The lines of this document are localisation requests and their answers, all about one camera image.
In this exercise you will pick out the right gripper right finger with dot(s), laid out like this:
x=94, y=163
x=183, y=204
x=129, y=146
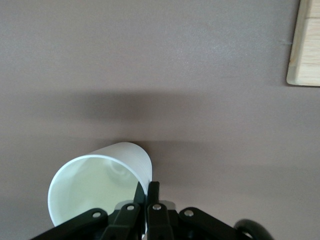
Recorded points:
x=165, y=225

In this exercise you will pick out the wooden cutting board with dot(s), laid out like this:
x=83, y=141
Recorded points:
x=310, y=50

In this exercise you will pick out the white plastic cup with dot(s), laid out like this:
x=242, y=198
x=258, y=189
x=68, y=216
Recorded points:
x=87, y=185

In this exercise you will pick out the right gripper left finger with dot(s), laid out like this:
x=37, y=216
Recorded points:
x=120, y=225

